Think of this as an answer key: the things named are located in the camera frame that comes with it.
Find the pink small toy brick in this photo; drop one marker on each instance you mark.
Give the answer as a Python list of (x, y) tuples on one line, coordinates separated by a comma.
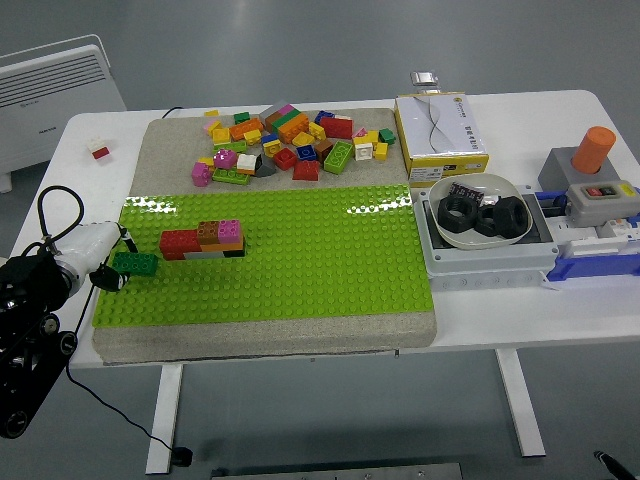
[(212, 126)]

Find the green studded baseplate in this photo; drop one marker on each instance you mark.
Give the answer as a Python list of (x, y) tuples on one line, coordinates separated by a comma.
[(310, 260)]

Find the orange cylinder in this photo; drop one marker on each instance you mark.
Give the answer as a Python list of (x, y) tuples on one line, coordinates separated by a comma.
[(593, 149)]

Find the white bowl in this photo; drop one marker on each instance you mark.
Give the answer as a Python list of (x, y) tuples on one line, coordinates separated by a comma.
[(475, 242)]

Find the orange long toy brick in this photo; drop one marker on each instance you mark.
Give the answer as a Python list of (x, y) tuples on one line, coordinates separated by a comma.
[(222, 246), (246, 129)]

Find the dark green small toy brick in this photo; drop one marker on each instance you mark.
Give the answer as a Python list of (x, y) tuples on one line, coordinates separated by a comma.
[(387, 135), (242, 117)]

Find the lime green long toy brick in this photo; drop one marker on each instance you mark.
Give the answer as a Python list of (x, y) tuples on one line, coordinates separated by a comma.
[(231, 176), (338, 157), (232, 147)]

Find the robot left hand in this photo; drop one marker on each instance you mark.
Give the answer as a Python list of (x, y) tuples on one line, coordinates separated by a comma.
[(90, 242)]

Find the red square toy brick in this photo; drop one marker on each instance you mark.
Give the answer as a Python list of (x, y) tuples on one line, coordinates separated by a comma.
[(285, 158)]

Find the brown square toy brick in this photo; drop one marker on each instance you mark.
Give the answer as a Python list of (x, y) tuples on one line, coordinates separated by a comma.
[(208, 231)]

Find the grey sloped toy brick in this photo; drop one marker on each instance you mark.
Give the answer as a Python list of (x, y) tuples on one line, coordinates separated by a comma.
[(266, 168)]

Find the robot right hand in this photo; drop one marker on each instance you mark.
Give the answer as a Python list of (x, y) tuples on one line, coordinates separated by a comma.
[(620, 467)]

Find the pink flat toy brick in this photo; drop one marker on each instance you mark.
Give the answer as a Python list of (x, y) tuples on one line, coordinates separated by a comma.
[(287, 108)]

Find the red small toy brick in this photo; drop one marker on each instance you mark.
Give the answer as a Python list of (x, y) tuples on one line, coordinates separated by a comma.
[(101, 153)]

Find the red long toy brick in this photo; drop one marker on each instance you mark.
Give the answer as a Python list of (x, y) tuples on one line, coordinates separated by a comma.
[(177, 242)]

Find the grey-brown mat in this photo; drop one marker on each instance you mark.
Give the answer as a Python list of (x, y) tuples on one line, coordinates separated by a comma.
[(165, 150)]

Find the grey flat toy brick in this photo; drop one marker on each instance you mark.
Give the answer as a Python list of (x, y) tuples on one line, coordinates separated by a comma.
[(202, 255)]

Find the grey block with hole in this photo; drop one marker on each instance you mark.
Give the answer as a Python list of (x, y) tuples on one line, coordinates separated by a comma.
[(557, 167)]

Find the red sloped toy brick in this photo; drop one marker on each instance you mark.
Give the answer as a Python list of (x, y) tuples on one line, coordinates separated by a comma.
[(306, 171)]

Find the white square toy brick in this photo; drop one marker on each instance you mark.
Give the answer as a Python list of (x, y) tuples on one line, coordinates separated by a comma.
[(363, 151), (246, 162)]

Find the grey junction box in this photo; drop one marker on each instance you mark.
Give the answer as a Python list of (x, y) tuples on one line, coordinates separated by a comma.
[(490, 262)]

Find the purple circuit board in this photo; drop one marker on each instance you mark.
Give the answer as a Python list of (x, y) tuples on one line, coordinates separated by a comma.
[(467, 191)]

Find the dark green long toy brick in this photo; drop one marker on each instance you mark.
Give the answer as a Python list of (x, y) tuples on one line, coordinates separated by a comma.
[(137, 264)]

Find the grey push-button switch box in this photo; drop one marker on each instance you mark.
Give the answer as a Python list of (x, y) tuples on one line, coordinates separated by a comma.
[(597, 205)]

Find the blue toy brick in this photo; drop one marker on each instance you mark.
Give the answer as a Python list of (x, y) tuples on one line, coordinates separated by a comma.
[(324, 116), (306, 152), (270, 138)]

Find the white table leg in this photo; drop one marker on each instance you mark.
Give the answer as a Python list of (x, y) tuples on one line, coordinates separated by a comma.
[(165, 420), (522, 405)]

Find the black toy brick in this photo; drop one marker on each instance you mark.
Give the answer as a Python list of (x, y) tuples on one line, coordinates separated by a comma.
[(235, 252)]

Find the large black hex nut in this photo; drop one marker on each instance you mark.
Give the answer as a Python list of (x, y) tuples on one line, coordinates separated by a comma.
[(486, 222), (456, 214), (511, 216)]

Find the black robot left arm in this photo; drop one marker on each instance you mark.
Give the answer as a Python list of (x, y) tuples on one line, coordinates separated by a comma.
[(25, 300)]

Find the red large toy brick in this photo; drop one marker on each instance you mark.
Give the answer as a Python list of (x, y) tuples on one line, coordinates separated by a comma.
[(336, 128)]

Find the blue and white fixture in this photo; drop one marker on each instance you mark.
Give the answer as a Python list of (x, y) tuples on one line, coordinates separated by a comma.
[(595, 262)]

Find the orange large toy brick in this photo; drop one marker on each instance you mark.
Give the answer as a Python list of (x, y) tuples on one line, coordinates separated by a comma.
[(294, 129)]

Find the small silver device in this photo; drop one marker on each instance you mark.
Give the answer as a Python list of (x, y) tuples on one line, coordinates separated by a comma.
[(424, 79)]

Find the pink sloped toy brick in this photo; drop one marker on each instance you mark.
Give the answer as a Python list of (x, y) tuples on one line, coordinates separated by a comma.
[(359, 133)]

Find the yellow and white cardboard box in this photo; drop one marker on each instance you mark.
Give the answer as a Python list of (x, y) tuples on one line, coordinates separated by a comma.
[(440, 135)]

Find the white panel heater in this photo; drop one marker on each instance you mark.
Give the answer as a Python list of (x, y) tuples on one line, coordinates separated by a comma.
[(45, 110)]

